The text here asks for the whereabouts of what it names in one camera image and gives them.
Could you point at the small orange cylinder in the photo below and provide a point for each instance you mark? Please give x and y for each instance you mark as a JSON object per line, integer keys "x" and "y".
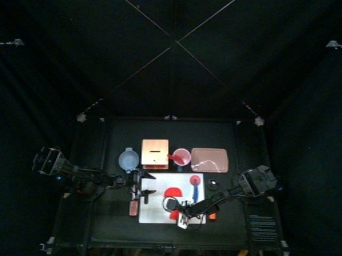
{"x": 213, "y": 217}

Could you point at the pink rectangular tray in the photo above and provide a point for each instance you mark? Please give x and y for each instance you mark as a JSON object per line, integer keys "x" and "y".
{"x": 212, "y": 156}

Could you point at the pink cup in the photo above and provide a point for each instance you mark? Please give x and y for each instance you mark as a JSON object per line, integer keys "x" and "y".
{"x": 184, "y": 155}

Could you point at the small black round object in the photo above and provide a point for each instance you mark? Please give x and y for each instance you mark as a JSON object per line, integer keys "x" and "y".
{"x": 213, "y": 185}

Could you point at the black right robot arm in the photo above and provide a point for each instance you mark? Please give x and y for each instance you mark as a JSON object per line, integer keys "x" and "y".
{"x": 256, "y": 180}

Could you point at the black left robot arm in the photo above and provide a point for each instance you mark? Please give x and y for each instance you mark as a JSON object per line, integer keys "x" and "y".
{"x": 81, "y": 171}

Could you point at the wooden box with slot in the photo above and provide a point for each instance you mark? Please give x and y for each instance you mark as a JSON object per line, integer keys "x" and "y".
{"x": 155, "y": 153}

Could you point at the light blue bowl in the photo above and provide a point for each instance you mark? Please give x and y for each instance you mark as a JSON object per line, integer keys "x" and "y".
{"x": 129, "y": 160}

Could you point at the red spoon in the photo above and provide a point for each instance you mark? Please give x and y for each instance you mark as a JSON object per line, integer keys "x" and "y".
{"x": 174, "y": 158}

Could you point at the metal frame clamp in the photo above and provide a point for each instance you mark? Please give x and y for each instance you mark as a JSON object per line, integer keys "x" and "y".
{"x": 170, "y": 117}
{"x": 17, "y": 42}
{"x": 333, "y": 44}
{"x": 260, "y": 121}
{"x": 81, "y": 117}

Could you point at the small pink-brown cylinder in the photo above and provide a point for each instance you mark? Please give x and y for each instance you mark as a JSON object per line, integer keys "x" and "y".
{"x": 133, "y": 209}

